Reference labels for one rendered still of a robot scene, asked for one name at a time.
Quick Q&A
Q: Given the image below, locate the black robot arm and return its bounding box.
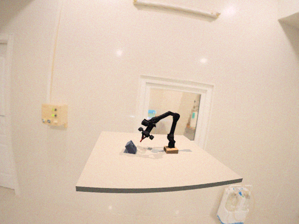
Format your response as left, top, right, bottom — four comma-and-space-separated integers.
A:
141, 111, 180, 148

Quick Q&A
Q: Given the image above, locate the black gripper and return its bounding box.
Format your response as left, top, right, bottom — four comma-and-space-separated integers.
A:
138, 127, 154, 140

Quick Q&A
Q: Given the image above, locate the dark grey sloped panel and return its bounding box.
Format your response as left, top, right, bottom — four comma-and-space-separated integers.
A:
124, 140, 137, 154

